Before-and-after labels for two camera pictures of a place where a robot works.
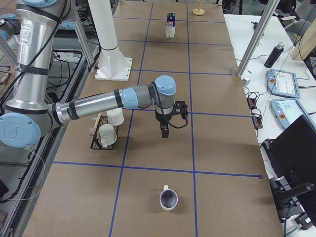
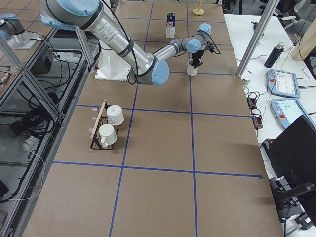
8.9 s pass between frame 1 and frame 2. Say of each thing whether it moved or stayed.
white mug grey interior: moved
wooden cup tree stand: stayed
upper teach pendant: stayed
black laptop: stayed
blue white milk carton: stayed
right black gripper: moved
